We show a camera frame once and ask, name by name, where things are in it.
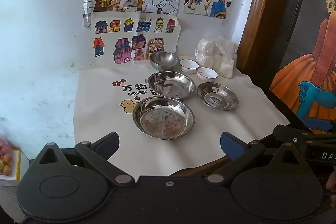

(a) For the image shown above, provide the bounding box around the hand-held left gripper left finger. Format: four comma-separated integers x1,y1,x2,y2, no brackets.
33,132,135,187

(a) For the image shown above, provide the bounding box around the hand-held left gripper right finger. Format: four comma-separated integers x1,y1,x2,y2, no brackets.
204,132,307,185

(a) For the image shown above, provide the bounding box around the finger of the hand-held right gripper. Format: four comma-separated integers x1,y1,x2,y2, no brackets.
304,116,334,133
273,125,317,146

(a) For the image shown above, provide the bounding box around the small steel plate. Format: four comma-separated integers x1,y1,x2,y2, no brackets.
197,82,239,111

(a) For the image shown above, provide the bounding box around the large steel plate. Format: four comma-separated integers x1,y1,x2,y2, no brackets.
148,71,196,99
133,97,195,140

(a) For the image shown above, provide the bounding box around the white red-rimmed ceramic bowl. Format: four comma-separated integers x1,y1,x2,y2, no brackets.
179,59,200,74
197,67,219,83

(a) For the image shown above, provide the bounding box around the deep steel bowl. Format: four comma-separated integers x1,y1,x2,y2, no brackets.
150,51,180,70

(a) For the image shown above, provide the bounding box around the person's right hand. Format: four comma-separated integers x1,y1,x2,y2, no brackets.
325,169,336,210

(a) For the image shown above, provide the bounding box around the printed cream table cloth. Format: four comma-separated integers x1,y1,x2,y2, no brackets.
73,56,290,177

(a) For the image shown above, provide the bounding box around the orange dress figure poster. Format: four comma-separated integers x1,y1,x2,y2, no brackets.
269,0,336,135

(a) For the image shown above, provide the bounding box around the clear bag of white rolls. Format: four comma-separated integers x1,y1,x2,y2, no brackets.
194,38,237,79

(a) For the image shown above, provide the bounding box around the yellow edged white box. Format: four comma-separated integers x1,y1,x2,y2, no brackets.
0,149,22,188

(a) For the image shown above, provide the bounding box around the orange snack packet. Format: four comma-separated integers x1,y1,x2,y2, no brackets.
0,139,14,177

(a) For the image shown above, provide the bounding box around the colourful houses wall drawing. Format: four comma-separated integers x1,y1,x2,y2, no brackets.
91,13,183,67

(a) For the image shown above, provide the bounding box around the brown wooden frame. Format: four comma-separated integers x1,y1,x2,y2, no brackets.
236,0,294,75

